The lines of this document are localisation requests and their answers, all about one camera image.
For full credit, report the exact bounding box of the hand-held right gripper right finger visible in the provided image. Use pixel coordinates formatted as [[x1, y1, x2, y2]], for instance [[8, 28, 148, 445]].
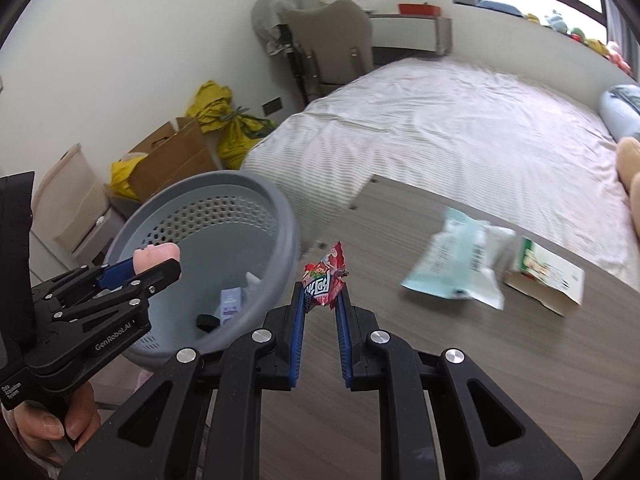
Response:
[[334, 294, 583, 480]]

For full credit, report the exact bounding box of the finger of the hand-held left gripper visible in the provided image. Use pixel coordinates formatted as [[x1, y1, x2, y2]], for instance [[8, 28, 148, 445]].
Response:
[[30, 259, 138, 307], [47, 259, 182, 323]]

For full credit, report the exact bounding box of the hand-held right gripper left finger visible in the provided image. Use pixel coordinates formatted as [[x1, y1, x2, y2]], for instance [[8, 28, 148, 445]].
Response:
[[59, 281, 306, 480]]

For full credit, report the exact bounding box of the pink pig toy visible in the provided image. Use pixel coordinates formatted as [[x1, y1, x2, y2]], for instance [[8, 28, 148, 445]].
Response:
[[132, 243, 180, 275]]

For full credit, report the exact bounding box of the grey perforated plastic basket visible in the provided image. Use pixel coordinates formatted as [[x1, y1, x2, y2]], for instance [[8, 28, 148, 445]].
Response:
[[102, 170, 301, 361]]

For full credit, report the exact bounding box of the red snack wrapper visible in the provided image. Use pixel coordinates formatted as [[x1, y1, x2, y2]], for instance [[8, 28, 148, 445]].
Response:
[[303, 241, 350, 313]]

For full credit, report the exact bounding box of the purple printed carton box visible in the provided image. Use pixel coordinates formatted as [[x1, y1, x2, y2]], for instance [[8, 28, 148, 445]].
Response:
[[216, 286, 245, 322]]

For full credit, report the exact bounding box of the person's left hand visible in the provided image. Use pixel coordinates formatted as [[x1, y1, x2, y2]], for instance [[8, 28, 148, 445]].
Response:
[[9, 382, 102, 467]]

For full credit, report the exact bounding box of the pink floral mat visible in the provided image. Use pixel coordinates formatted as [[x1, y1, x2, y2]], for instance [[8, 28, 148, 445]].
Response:
[[132, 367, 161, 392]]

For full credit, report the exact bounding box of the beige plastic storage drawer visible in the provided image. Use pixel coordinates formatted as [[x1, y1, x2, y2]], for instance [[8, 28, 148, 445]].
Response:
[[32, 143, 126, 261]]

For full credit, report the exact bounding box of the small yellow bag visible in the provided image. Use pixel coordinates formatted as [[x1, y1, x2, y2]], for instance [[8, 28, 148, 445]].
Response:
[[110, 155, 151, 201]]

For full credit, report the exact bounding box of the brown cardboard box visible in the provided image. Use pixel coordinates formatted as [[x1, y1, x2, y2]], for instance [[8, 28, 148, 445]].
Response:
[[127, 117, 221, 203]]

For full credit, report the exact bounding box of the light blue wipe packet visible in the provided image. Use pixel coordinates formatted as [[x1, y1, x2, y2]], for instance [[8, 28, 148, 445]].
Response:
[[401, 207, 516, 311]]

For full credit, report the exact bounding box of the large yellow bag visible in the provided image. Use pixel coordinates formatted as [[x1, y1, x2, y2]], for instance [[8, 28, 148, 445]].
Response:
[[186, 80, 276, 171]]

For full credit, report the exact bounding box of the white green milk carton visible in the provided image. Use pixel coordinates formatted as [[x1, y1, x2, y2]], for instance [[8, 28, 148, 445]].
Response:
[[502, 236, 586, 318]]

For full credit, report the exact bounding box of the bed with pale striped sheet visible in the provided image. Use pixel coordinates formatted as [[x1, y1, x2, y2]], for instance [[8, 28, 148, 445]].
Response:
[[240, 55, 640, 293]]

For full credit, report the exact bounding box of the grey garment on chair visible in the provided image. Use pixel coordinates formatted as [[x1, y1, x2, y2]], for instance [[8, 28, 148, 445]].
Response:
[[251, 0, 326, 56]]

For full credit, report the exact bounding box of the grey upholstered chair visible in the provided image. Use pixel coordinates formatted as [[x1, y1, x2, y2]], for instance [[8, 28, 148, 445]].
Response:
[[285, 0, 376, 106]]

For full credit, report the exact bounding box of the grey white desk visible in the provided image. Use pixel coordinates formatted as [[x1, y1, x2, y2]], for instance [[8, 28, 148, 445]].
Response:
[[367, 12, 453, 56]]

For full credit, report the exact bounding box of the large tan teddy bear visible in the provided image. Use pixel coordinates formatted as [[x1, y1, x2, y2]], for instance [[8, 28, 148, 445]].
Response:
[[615, 136, 640, 233]]

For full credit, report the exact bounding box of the red box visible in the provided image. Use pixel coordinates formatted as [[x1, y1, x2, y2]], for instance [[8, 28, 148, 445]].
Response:
[[398, 3, 442, 17]]

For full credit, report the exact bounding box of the light blue bolster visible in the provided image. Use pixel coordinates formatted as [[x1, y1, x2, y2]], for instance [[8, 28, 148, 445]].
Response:
[[599, 87, 640, 141]]

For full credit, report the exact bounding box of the row of plush toys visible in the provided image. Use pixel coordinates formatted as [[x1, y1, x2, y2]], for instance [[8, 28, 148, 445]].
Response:
[[525, 10, 633, 73]]

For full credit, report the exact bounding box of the grey curtain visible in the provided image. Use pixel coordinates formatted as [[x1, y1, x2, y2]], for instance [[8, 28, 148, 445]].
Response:
[[605, 0, 640, 81]]

